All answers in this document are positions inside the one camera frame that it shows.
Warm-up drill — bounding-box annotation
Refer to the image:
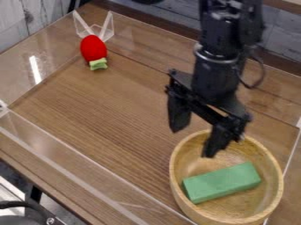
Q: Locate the black cable under table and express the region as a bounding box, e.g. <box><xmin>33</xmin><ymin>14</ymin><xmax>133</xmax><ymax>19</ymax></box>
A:
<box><xmin>0</xmin><ymin>200</ymin><xmax>52</xmax><ymax>225</ymax></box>

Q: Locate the red plush strawberry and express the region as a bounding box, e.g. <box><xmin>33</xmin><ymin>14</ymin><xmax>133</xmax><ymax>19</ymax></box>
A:
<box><xmin>80</xmin><ymin>35</ymin><xmax>108</xmax><ymax>70</ymax></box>

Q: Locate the brown wooden bowl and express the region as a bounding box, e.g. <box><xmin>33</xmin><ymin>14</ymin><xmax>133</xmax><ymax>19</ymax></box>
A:
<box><xmin>169</xmin><ymin>130</ymin><xmax>283</xmax><ymax>225</ymax></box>

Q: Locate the clear acrylic corner bracket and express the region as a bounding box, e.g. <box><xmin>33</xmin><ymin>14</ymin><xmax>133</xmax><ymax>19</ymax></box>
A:
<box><xmin>72</xmin><ymin>11</ymin><xmax>113</xmax><ymax>42</ymax></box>

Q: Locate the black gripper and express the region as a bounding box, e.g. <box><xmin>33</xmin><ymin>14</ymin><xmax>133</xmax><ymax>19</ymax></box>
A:
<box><xmin>165</xmin><ymin>49</ymin><xmax>251</xmax><ymax>158</ymax></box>

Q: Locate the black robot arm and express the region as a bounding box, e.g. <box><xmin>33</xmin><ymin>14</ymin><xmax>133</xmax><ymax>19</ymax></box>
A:
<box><xmin>165</xmin><ymin>0</ymin><xmax>264</xmax><ymax>158</ymax></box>

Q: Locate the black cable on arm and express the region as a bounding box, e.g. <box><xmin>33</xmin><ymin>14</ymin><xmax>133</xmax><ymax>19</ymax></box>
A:
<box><xmin>236</xmin><ymin>43</ymin><xmax>267</xmax><ymax>90</ymax></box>

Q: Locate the black table leg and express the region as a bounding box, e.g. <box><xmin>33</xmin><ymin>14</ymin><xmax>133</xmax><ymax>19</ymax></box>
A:
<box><xmin>29</xmin><ymin>185</ymin><xmax>42</xmax><ymax>202</ymax></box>

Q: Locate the green rectangular block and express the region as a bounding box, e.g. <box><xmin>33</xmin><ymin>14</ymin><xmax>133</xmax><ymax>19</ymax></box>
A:
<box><xmin>181</xmin><ymin>162</ymin><xmax>260</xmax><ymax>204</ymax></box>

